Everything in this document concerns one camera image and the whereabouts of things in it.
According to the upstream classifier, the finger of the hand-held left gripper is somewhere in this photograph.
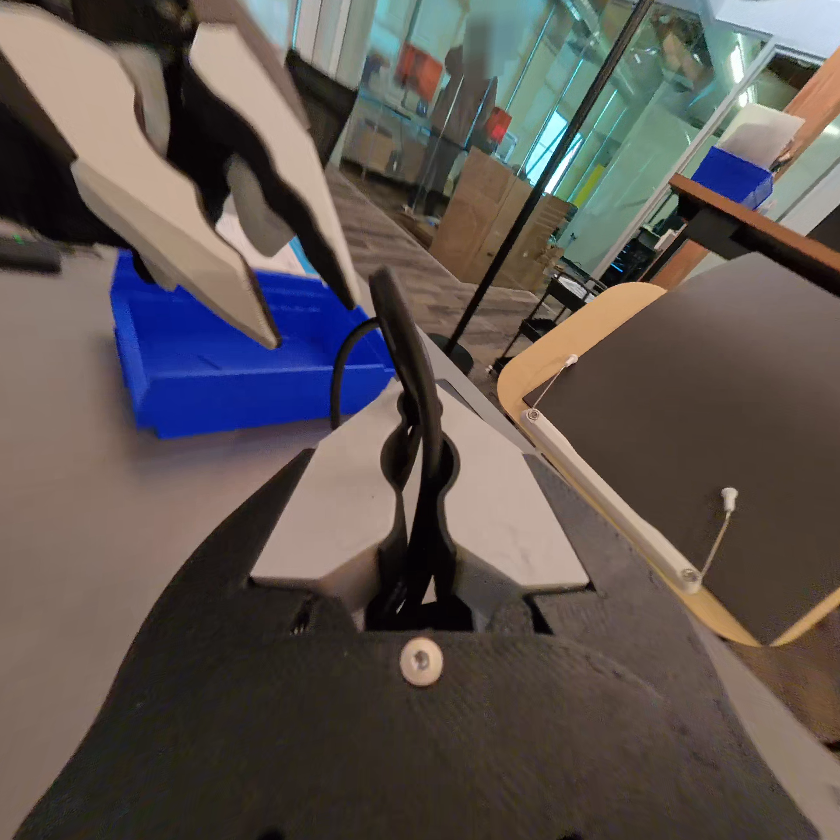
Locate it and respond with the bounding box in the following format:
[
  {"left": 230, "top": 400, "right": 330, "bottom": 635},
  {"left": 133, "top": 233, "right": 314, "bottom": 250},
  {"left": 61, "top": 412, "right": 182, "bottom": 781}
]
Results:
[
  {"left": 188, "top": 20, "right": 368, "bottom": 313},
  {"left": 0, "top": 7, "right": 283, "bottom": 353}
]

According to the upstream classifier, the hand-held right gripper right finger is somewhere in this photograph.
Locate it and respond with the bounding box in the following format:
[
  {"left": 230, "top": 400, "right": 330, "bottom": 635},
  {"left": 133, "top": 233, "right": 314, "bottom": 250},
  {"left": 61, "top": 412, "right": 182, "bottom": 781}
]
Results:
[{"left": 434, "top": 394, "right": 592, "bottom": 615}]

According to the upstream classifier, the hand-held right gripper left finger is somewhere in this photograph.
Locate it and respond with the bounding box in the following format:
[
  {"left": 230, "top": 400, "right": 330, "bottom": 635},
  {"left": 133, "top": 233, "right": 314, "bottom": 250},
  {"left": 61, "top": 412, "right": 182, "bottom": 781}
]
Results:
[{"left": 250, "top": 385, "right": 412, "bottom": 615}]

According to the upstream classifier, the thin black cable loop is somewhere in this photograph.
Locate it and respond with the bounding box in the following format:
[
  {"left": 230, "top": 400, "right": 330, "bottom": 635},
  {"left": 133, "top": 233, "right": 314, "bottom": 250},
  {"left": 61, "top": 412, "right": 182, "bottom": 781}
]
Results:
[{"left": 329, "top": 267, "right": 460, "bottom": 624}]

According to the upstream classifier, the blue plastic bin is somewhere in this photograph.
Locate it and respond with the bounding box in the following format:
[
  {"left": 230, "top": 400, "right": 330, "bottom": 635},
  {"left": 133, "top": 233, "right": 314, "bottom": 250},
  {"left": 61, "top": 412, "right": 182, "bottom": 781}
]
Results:
[{"left": 109, "top": 250, "right": 399, "bottom": 441}]

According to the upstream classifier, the black office chair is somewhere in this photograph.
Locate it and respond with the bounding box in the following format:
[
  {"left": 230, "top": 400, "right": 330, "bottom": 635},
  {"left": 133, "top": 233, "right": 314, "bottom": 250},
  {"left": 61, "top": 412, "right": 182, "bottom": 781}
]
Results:
[{"left": 285, "top": 50, "right": 359, "bottom": 165}]

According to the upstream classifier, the black flat rectangular device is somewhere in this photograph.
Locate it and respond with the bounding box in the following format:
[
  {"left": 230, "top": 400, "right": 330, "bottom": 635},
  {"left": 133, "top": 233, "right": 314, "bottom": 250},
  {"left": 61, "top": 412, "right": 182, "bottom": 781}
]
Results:
[{"left": 0, "top": 230, "right": 64, "bottom": 274}]

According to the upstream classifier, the orange 3D printer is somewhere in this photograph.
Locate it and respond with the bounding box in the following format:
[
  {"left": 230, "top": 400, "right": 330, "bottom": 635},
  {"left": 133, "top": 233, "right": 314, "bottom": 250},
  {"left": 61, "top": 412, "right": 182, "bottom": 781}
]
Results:
[
  {"left": 481, "top": 108, "right": 515, "bottom": 152},
  {"left": 398, "top": 44, "right": 445, "bottom": 90}
]

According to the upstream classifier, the wooden board with black mat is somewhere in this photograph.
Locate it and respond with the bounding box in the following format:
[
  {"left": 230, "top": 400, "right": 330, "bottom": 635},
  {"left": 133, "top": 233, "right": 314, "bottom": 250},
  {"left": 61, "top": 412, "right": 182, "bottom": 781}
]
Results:
[{"left": 495, "top": 252, "right": 840, "bottom": 648}]

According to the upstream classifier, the black utility cart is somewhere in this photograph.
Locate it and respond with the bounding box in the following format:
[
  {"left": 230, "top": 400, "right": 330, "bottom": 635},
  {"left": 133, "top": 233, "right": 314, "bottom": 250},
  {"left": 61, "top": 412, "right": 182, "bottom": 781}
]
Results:
[{"left": 497, "top": 260, "right": 598, "bottom": 375}]

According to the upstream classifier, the large cardboard box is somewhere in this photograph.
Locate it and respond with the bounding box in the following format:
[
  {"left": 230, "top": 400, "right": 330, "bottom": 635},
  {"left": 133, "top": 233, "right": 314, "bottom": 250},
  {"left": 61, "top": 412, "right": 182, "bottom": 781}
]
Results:
[{"left": 430, "top": 147, "right": 578, "bottom": 294}]

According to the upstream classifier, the black round-top pole stand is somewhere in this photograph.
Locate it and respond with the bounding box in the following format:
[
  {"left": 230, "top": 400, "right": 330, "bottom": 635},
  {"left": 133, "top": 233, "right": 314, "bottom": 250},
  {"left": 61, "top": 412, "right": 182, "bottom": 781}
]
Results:
[{"left": 447, "top": 0, "right": 655, "bottom": 368}]

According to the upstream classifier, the wooden standing desk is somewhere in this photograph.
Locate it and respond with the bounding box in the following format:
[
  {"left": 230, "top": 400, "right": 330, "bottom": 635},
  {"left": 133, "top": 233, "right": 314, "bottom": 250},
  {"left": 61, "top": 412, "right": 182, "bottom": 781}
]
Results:
[{"left": 644, "top": 174, "right": 840, "bottom": 296}]

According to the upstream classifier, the small blue bin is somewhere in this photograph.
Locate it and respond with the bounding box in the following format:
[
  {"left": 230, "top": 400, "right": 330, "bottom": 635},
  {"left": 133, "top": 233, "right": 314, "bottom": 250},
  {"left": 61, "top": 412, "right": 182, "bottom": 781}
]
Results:
[{"left": 692, "top": 145, "right": 775, "bottom": 208}]

